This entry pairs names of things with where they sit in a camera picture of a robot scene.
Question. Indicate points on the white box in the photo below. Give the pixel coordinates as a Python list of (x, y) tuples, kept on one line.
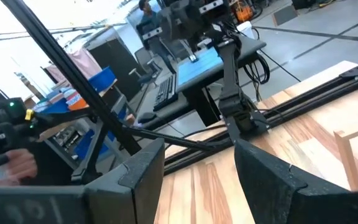
[(247, 29)]

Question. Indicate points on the black keyboard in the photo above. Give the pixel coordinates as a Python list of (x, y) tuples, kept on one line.
[(166, 93)]

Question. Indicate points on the black computer mouse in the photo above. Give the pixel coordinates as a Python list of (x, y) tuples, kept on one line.
[(147, 117)]

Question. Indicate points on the person's hand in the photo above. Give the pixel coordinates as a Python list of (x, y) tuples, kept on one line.
[(17, 168)]

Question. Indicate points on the orange machine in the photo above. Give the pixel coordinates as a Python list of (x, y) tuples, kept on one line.
[(243, 13)]

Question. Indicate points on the blue and orange storage bins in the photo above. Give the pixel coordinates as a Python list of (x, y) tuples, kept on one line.
[(73, 102)]

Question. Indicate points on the black diagonal frame strut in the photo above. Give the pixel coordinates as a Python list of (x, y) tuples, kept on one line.
[(73, 74)]

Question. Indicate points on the black device with green light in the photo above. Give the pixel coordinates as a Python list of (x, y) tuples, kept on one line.
[(8, 124)]

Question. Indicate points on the blue screen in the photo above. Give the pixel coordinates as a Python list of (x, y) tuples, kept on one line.
[(197, 67)]

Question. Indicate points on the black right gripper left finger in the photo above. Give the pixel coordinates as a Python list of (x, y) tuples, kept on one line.
[(120, 202)]

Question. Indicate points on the pink cloth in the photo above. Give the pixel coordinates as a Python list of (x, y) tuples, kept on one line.
[(84, 63)]

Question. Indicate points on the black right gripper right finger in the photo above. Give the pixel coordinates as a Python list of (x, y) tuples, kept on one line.
[(275, 199)]

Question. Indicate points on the black frame brace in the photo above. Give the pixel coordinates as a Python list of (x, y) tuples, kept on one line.
[(93, 152)]

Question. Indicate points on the black cabinet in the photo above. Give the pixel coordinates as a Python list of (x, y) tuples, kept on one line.
[(117, 62)]

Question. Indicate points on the dark floor panel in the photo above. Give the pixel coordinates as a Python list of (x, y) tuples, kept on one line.
[(284, 15)]

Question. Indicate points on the dark grey desk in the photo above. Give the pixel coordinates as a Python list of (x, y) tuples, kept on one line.
[(250, 46)]

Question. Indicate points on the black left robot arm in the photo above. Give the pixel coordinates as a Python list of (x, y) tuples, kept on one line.
[(228, 77)]

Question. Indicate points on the blue plastic bin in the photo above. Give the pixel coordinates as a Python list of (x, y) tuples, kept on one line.
[(102, 81)]

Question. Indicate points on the grey office chair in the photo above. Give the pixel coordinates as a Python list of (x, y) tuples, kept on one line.
[(143, 57)]

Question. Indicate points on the person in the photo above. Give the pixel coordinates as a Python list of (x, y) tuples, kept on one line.
[(151, 18)]

